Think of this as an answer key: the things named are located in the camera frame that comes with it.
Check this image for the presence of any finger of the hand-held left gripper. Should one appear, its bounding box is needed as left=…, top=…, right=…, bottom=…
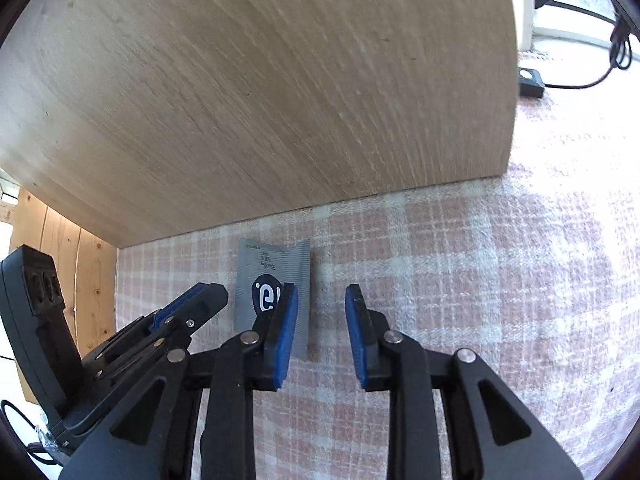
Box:
left=148, top=282, right=214, bottom=331
left=165, top=283, right=230, bottom=339

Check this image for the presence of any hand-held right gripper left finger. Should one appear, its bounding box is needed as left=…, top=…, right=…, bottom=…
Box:
left=59, top=282, right=300, bottom=480

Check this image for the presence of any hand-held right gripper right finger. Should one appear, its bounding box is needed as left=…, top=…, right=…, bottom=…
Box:
left=345, top=284, right=586, bottom=480

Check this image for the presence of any grey foil packet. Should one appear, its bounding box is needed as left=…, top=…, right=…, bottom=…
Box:
left=234, top=237, right=312, bottom=361

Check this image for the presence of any pine wooden side panel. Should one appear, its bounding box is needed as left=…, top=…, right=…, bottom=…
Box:
left=7, top=187, right=118, bottom=406

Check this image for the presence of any light wooden board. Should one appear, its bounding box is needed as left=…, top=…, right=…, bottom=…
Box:
left=0, top=0, right=518, bottom=248

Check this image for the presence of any black cable controller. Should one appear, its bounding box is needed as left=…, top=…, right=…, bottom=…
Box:
left=518, top=67, right=545, bottom=98

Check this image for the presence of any black cable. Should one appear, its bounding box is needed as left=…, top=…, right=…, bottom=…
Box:
left=542, top=2, right=633, bottom=90

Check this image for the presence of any white window frame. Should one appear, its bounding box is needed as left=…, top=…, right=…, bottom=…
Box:
left=515, top=0, right=536, bottom=52

